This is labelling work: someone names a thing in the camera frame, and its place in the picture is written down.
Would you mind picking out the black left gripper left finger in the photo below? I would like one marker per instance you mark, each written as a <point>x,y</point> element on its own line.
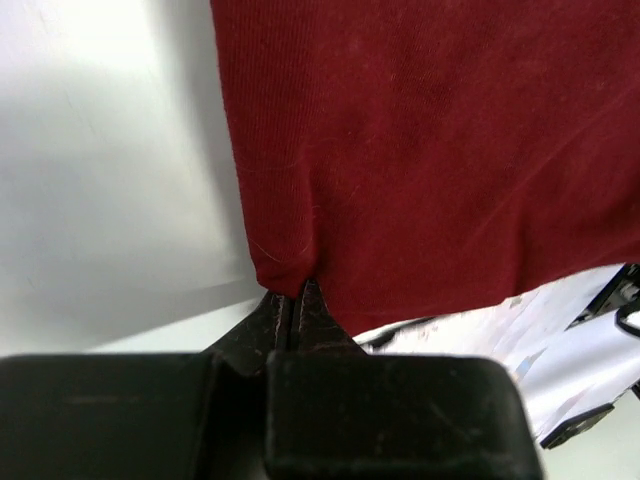
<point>140,415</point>

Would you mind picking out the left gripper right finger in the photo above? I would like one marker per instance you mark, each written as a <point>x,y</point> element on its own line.
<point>336,412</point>

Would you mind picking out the dark red t-shirt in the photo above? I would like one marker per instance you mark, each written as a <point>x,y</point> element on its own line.
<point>420,158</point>

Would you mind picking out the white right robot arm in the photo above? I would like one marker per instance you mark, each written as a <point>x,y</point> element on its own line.
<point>575,382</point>

